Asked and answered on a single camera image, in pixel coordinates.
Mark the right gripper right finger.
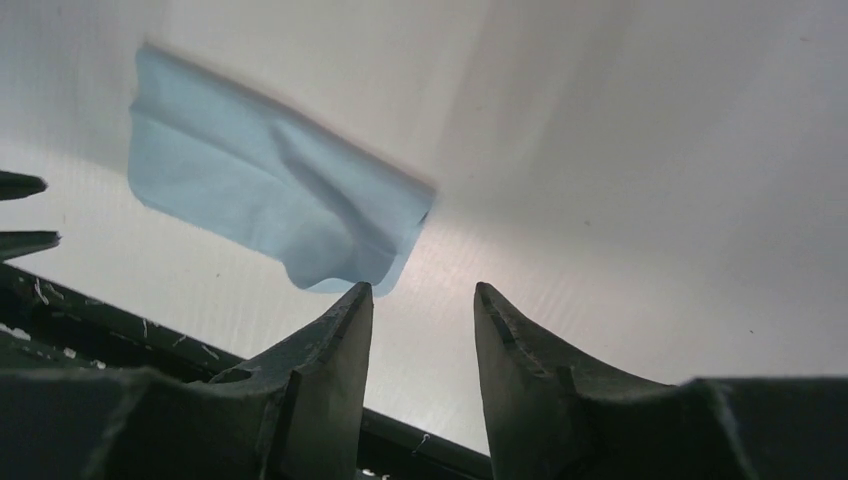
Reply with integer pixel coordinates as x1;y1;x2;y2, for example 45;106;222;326
473;282;847;479

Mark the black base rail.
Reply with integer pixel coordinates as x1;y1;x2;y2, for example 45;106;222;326
1;264;492;479

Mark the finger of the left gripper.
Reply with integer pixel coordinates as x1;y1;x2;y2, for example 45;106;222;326
0;170;48;201
0;231;61;262

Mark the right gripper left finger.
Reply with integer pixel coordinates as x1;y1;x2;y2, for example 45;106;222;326
1;282;373;479

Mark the light blue cloth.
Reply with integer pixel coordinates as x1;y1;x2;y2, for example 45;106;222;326
128;46;436;296

